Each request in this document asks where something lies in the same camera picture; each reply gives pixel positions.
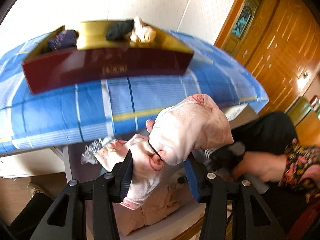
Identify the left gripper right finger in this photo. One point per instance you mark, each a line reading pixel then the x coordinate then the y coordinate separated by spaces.
pixel 251 216

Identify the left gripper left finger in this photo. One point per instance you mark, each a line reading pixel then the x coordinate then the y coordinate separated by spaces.
pixel 66 217

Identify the pink printed cloth bundle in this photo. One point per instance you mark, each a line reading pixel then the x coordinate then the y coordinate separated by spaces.
pixel 195 123

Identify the floral patterned sleeve forearm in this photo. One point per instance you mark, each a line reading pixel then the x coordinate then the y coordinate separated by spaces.
pixel 302 170

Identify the person's right hand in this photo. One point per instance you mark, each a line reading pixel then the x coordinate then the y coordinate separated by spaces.
pixel 267 166

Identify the beige shoe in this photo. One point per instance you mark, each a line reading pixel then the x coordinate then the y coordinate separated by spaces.
pixel 33 189

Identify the black trouser leg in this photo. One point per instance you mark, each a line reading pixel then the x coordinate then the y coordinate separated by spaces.
pixel 271 133

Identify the white drawer box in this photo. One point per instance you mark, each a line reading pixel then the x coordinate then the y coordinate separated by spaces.
pixel 185 222

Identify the white striped crumpled cloth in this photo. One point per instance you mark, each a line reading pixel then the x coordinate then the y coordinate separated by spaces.
pixel 88 157

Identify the beige cloth in drawer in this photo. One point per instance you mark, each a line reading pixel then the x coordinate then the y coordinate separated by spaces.
pixel 157 207

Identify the blue plaid tablecloth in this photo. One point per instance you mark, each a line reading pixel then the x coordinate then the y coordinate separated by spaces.
pixel 113 107

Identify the wooden panel door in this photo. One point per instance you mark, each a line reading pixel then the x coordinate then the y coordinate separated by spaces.
pixel 277 41

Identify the dark red gift box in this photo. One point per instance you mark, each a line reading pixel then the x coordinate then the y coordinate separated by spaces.
pixel 96 58

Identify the dark green sock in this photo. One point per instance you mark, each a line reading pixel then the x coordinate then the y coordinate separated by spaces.
pixel 119 30

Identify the dark navy sock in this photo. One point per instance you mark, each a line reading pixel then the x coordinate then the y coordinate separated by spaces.
pixel 64 40

